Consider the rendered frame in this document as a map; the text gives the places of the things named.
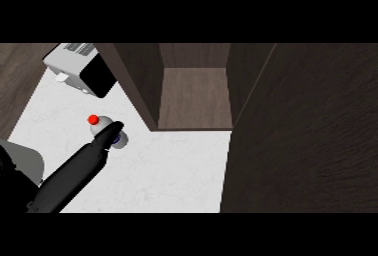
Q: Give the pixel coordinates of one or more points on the white bottle with red cap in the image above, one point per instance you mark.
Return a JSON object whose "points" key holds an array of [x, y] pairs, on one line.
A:
{"points": [[102, 120]]}

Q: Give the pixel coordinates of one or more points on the grey and black microwave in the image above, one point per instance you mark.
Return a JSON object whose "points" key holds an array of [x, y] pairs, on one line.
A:
{"points": [[74, 68]]}

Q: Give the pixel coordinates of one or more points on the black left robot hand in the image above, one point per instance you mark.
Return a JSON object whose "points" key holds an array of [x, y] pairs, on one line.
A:
{"points": [[74, 175]]}

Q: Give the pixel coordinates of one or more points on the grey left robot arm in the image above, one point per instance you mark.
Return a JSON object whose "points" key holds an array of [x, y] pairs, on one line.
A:
{"points": [[24, 159]]}

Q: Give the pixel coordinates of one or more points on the dark wooden cabinet door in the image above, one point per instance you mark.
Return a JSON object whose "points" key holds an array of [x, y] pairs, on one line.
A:
{"points": [[305, 133]]}

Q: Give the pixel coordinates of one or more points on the dark wooden cabinet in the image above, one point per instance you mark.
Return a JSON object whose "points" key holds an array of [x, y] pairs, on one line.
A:
{"points": [[194, 96]]}

